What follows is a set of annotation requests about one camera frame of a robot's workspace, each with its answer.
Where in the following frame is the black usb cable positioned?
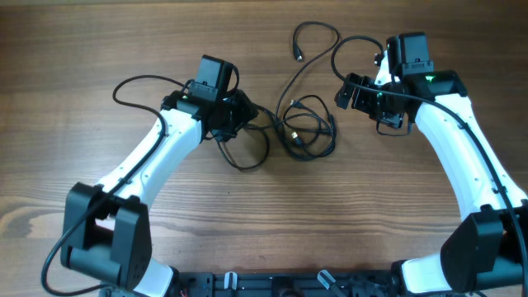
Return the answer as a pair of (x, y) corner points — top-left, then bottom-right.
(247, 94), (338, 162)
(216, 21), (342, 172)

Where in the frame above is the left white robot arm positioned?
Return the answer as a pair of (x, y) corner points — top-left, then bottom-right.
(50, 55), (257, 296)

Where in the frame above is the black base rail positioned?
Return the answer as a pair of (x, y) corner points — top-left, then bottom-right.
(164, 270), (401, 297)

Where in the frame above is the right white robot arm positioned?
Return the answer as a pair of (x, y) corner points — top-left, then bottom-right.
(335, 32), (527, 295)

